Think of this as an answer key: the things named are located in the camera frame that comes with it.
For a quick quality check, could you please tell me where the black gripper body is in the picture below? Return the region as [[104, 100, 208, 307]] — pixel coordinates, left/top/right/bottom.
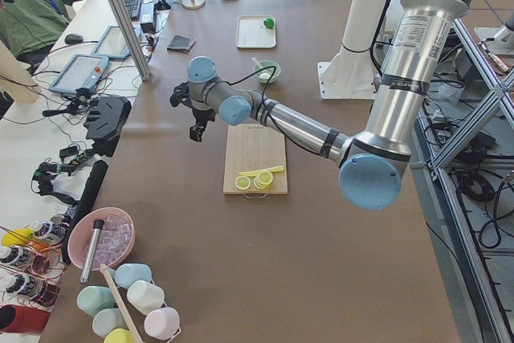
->
[[192, 108, 216, 123]]

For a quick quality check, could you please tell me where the white ceramic spoon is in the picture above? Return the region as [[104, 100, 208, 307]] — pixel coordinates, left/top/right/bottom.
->
[[251, 57, 266, 76]]

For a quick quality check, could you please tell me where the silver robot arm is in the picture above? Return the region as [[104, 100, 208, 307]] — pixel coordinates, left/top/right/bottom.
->
[[186, 0, 471, 210]]

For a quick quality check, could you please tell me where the light green bowl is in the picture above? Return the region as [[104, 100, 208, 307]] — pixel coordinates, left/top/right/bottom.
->
[[252, 59, 281, 84]]

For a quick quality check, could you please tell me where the pink bowl with ice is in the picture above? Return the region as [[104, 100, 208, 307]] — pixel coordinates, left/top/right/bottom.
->
[[67, 207, 136, 271]]

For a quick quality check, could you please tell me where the metal tube in bowl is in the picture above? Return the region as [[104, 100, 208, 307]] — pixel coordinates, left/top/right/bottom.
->
[[80, 219, 104, 284]]

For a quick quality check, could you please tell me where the wooden cutting board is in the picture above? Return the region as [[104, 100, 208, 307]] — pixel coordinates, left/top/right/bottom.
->
[[222, 124, 288, 196]]

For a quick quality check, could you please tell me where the lemon slice upper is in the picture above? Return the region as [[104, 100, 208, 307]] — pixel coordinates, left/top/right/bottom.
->
[[235, 175, 252, 191]]

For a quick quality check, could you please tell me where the lemon slice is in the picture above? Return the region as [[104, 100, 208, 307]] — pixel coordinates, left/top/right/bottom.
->
[[235, 175, 252, 191], [253, 171, 274, 190]]

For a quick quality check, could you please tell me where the folded grey cloth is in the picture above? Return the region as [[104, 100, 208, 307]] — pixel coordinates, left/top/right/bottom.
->
[[166, 35, 196, 53]]

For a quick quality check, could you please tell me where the lemon slice lower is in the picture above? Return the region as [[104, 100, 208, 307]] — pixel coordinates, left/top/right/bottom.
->
[[253, 171, 274, 190]]

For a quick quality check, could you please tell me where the white rabbit tray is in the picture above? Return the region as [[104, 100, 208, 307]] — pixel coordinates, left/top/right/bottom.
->
[[235, 15, 276, 49]]

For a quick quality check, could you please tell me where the upper blue teach pendant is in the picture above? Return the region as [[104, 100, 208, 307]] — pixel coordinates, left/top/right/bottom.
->
[[92, 26, 130, 61]]

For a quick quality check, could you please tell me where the blue teach pendant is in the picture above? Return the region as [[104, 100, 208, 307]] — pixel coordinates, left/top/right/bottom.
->
[[92, 26, 130, 61], [48, 54, 110, 95]]

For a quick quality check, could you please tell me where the green lime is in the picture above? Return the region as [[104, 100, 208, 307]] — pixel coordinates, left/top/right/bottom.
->
[[263, 18, 275, 30]]

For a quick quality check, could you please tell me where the lower blue teach pendant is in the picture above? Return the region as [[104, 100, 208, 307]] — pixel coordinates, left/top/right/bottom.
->
[[48, 54, 110, 95]]

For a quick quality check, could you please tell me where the black computer mouse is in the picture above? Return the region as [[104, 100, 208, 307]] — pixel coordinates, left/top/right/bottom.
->
[[64, 33, 84, 45]]

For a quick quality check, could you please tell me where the white pillar with base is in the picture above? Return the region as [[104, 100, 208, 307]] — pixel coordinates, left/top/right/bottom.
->
[[318, 0, 387, 100]]

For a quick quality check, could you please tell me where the white cup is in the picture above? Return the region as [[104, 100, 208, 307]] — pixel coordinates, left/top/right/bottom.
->
[[127, 280, 165, 315]]

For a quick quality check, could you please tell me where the pink cup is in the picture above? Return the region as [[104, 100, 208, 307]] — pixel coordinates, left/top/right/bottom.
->
[[144, 307, 182, 340]]

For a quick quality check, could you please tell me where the green cup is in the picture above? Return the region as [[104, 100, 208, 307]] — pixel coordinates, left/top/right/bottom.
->
[[76, 286, 115, 317]]

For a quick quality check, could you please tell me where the seated person green jacket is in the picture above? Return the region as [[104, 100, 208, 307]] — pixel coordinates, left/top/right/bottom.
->
[[1, 0, 83, 67]]

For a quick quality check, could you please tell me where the light blue cup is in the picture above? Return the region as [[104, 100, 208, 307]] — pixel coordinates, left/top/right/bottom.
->
[[92, 308, 126, 338]]

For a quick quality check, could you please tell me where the yellow cup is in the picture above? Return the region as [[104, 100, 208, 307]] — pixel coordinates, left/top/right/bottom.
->
[[104, 328, 135, 343]]

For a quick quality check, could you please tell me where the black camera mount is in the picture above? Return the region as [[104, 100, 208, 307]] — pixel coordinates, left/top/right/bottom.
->
[[169, 82, 192, 108]]

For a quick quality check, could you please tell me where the aluminium frame post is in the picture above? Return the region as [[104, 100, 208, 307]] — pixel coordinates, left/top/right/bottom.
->
[[108, 0, 151, 81]]

